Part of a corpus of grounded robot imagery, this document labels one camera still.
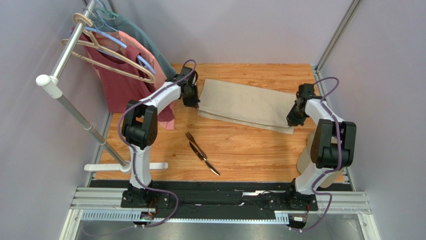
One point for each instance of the salmon pink t-shirt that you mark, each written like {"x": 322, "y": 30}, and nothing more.
{"x": 162, "y": 72}

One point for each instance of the beige cloth napkin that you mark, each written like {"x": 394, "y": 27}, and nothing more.
{"x": 246, "y": 105}

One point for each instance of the teal green shirt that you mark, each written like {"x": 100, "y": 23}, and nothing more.
{"x": 123, "y": 24}

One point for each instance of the aluminium frame rail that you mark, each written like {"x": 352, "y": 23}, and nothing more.
{"x": 104, "y": 204}

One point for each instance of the silver fork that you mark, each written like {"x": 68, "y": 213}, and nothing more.
{"x": 193, "y": 141}

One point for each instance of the beige wooden hanger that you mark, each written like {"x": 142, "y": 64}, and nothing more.
{"x": 95, "y": 45}

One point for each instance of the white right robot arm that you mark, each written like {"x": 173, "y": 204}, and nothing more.
{"x": 332, "y": 147}

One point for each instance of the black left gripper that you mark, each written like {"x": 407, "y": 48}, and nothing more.
{"x": 194, "y": 103}

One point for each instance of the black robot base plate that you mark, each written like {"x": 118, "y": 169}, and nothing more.
{"x": 265, "y": 199}

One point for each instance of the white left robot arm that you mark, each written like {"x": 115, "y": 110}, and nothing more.
{"x": 139, "y": 130}

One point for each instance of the beige baseball cap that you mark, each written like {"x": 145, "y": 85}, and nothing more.
{"x": 305, "y": 159}

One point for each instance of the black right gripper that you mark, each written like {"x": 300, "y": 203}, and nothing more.
{"x": 295, "y": 115}

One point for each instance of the dark red t-shirt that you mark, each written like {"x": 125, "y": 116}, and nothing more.
{"x": 118, "y": 89}

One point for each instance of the green wire hanger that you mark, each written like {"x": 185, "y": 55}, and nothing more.
{"x": 103, "y": 13}

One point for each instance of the blue plastic hanger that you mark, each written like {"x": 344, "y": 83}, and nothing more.
{"x": 142, "y": 62}

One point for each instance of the silver table knife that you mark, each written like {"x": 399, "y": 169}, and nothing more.
{"x": 203, "y": 159}

